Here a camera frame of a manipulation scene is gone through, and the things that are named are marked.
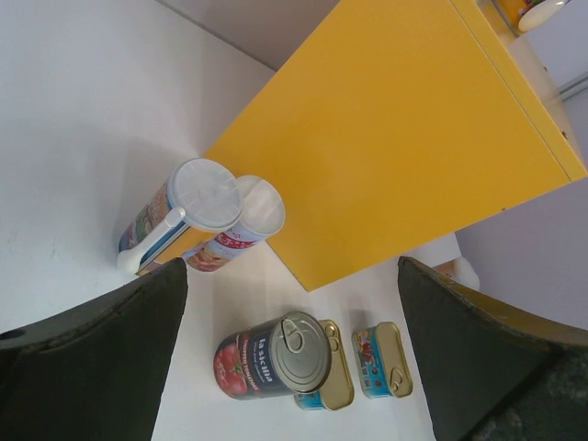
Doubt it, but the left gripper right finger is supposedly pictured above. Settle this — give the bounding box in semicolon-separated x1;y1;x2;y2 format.
398;256;587;440

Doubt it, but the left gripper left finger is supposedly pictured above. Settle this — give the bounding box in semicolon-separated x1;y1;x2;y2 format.
1;258;187;440

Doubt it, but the round tomato tin can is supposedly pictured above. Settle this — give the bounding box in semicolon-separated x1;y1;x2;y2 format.
212;311;332;400

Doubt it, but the small red-white can left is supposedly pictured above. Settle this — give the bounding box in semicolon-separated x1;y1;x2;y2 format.
183;175;286;273

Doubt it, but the tall can with white spoon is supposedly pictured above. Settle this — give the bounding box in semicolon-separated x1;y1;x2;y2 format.
476;0;569;35

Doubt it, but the small red-white can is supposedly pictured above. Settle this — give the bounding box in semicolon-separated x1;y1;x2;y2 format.
434;256;481;290
183;175;286;273

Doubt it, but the flat gold tin right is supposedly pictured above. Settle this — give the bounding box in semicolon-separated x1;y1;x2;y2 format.
351;322;413;399

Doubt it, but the yellow two-shelf cabinet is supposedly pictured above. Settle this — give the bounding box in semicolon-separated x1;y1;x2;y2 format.
201;0;588;293

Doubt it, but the flat gold tin left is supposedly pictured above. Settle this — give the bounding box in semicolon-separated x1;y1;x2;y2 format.
294;320;355;412

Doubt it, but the flat gold tin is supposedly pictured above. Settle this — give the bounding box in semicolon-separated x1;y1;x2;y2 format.
294;320;355;412
351;322;413;399

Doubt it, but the small red-white can right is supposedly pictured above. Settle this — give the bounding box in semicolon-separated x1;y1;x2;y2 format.
434;256;481;290

